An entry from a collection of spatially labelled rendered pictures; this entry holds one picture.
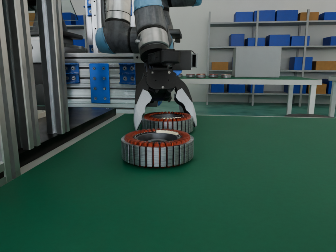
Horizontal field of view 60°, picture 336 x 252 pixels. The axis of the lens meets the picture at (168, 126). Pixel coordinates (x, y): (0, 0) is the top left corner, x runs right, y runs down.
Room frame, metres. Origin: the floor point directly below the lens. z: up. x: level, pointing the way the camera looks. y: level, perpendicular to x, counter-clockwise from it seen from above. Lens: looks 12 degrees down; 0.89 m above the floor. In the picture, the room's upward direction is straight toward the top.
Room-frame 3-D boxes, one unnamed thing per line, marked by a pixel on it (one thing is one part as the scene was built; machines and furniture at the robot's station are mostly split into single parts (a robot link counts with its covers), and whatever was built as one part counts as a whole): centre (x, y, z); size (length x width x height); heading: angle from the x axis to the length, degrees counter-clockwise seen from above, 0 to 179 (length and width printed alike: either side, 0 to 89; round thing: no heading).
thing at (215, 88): (6.77, -1.14, 0.39); 0.42 x 0.28 x 0.21; 173
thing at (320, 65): (6.48, -3.39, 0.87); 0.42 x 0.40 x 0.19; 81
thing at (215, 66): (6.77, -1.18, 0.87); 0.40 x 0.36 x 0.17; 172
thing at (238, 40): (6.72, -1.53, 1.41); 0.42 x 0.28 x 0.26; 174
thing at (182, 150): (0.44, 0.02, 0.77); 0.11 x 0.11 x 0.04
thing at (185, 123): (0.62, 0.00, 0.77); 0.11 x 0.11 x 0.04
